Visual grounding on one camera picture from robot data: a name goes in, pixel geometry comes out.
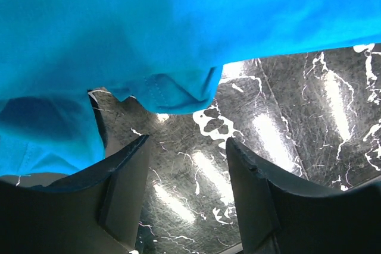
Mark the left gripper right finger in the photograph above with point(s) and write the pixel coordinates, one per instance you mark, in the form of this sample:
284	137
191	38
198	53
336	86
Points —
279	212

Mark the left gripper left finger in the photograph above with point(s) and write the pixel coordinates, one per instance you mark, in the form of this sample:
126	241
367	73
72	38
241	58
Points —
96	210

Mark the blue t-shirt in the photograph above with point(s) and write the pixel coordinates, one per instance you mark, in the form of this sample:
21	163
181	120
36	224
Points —
168	54

